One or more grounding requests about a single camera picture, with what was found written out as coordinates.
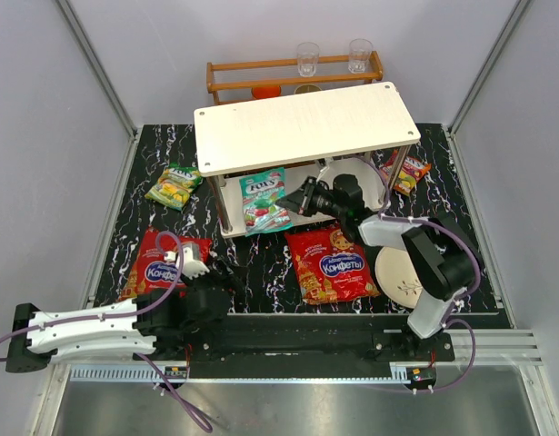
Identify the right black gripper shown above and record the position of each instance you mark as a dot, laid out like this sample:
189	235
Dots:
307	196

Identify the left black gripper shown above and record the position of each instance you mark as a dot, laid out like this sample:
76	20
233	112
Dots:
220	276

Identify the teal Fox's mint candy bag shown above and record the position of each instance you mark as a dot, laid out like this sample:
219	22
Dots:
260	193

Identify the green yellow Fox's candy bag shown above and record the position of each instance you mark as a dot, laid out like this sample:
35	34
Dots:
175	186

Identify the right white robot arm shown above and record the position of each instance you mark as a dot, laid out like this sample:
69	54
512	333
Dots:
444	259

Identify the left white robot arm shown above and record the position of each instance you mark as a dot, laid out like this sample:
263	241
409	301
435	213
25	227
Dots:
79	329

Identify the white two-tier shelf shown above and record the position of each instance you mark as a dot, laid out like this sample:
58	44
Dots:
347	124

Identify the left red Konfety candy bag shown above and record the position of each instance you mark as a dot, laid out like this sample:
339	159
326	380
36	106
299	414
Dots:
150	270

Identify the red konfety candy bag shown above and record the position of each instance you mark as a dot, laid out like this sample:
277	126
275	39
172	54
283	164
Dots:
329	268
150	270

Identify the right red Konfety candy bag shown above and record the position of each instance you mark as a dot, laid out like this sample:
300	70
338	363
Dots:
329	268

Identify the orange Fox's candy bag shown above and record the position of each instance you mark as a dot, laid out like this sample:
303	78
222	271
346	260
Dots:
411	173

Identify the black marble mat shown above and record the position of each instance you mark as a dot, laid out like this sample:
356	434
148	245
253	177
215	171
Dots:
263	261

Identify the olive round lid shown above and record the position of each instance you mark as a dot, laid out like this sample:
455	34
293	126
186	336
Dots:
307	88

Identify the orange round object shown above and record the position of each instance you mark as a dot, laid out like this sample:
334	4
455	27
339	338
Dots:
265	92

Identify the cream floral plate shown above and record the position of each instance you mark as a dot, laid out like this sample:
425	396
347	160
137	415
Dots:
397	277

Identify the brown wooden rack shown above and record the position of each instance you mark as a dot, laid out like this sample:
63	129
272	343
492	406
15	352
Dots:
331	69

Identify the left clear drinking glass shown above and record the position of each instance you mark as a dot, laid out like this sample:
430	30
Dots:
307	57

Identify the clear drinking glass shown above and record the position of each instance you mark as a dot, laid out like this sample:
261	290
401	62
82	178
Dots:
307	57
359	53

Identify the right clear drinking glass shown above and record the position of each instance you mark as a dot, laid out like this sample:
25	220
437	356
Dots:
359	53

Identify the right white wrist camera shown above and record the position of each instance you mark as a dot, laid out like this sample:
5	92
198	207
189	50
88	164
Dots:
324	165

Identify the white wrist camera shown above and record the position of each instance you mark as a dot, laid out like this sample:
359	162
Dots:
190	261
324	165

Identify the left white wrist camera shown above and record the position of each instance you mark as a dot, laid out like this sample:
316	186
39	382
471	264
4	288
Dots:
190	261

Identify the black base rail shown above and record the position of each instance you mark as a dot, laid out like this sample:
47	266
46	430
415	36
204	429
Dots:
257	347

